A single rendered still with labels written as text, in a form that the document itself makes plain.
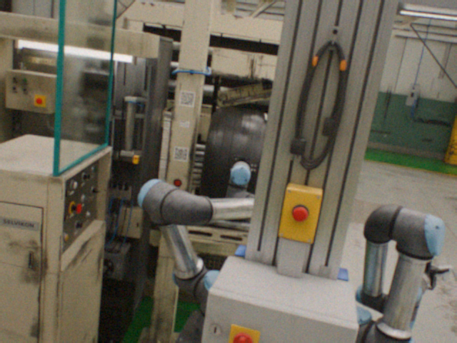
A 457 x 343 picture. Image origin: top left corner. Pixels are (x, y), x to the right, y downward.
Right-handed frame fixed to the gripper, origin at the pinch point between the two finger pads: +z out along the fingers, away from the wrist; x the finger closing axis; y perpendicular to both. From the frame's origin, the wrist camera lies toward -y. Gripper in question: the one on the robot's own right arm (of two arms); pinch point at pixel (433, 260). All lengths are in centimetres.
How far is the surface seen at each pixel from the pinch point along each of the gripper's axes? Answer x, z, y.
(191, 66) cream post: -116, -23, -77
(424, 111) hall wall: -252, 945, -40
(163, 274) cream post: -133, -24, 38
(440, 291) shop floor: -36, 218, 102
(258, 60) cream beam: -103, 17, -83
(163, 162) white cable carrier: -131, -27, -27
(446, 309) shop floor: -25, 190, 103
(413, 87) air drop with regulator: -277, 926, -95
